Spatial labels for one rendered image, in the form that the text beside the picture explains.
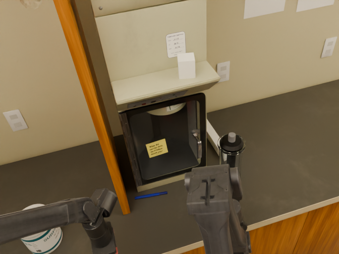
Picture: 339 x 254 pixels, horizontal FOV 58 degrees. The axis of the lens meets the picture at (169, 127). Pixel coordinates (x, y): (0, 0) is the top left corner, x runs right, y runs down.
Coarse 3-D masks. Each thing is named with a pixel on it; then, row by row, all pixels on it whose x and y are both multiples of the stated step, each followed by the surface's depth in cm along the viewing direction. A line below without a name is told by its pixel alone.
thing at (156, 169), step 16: (192, 96) 106; (128, 112) 102; (144, 112) 104; (160, 112) 106; (176, 112) 108; (192, 112) 110; (144, 128) 109; (160, 128) 111; (176, 128) 113; (192, 128) 115; (144, 144) 114; (176, 144) 118; (192, 144) 121; (144, 160) 119; (160, 160) 122; (176, 160) 124; (192, 160) 127; (144, 176) 125; (160, 176) 128
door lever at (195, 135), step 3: (195, 135) 117; (198, 135) 118; (195, 138) 117; (198, 138) 116; (198, 141) 114; (198, 144) 114; (201, 144) 114; (198, 147) 116; (201, 147) 116; (198, 150) 117; (201, 150) 117; (198, 153) 118; (201, 153) 118; (198, 156) 119; (201, 156) 119
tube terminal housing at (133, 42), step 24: (192, 0) 86; (96, 24) 82; (120, 24) 84; (144, 24) 86; (168, 24) 88; (192, 24) 90; (120, 48) 88; (144, 48) 91; (192, 48) 95; (120, 72) 93; (144, 72) 96
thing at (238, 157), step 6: (222, 150) 116; (240, 150) 115; (222, 156) 119; (228, 156) 117; (234, 156) 117; (240, 156) 119; (222, 162) 122; (228, 162) 119; (234, 162) 119; (240, 162) 121; (240, 168) 125
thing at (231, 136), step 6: (222, 138) 118; (228, 138) 116; (234, 138) 115; (240, 138) 118; (222, 144) 117; (228, 144) 116; (234, 144) 115; (240, 144) 115; (228, 150) 115; (234, 150) 115
